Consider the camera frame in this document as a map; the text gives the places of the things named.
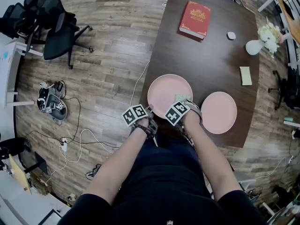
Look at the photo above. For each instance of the person's right forearm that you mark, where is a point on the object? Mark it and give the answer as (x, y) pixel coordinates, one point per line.
(215, 163)

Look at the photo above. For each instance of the black laptop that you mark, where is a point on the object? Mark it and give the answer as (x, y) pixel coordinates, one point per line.
(288, 10)

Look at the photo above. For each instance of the white vase with flowers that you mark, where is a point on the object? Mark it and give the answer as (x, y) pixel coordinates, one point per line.
(269, 37)

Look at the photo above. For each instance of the black office chair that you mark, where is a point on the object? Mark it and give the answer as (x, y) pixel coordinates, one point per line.
(11, 20)
(289, 92)
(57, 43)

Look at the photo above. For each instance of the red hardcover book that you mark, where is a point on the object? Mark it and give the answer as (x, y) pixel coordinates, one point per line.
(195, 19)

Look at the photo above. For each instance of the yellow green sponge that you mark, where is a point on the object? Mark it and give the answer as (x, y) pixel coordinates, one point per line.
(245, 75)

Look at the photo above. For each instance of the person's black clothing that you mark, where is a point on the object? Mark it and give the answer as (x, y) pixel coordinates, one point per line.
(164, 189)

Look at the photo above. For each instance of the white ceramic vase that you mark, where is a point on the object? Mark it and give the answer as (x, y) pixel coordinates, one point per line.
(253, 47)

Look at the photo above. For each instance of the green patterned sponge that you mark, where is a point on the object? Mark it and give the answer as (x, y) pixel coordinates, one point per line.
(181, 97)

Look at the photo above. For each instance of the wooden desk white legs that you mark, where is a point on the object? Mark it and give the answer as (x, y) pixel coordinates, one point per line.
(294, 27)

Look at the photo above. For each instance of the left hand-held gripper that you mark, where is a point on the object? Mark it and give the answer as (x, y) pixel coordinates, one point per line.
(134, 115)

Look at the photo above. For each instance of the pink plate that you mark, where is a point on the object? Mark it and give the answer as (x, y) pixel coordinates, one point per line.
(219, 112)
(161, 92)

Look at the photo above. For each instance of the small metal buckle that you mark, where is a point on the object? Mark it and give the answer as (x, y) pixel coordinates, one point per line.
(170, 222)

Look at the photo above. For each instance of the small white oval case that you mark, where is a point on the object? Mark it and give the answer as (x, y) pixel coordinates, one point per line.
(231, 35)

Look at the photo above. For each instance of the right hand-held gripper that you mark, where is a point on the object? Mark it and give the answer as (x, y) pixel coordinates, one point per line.
(177, 114)

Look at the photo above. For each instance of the yellow board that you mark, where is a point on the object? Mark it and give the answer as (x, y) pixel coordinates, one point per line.
(20, 173)

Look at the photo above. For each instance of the white power strip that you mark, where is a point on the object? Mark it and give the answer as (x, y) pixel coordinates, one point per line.
(64, 145)

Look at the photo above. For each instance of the person's left forearm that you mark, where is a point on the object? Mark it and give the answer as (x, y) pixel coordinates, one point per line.
(112, 170)

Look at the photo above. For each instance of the grey domed backpack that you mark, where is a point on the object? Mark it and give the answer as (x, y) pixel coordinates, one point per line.
(56, 110)

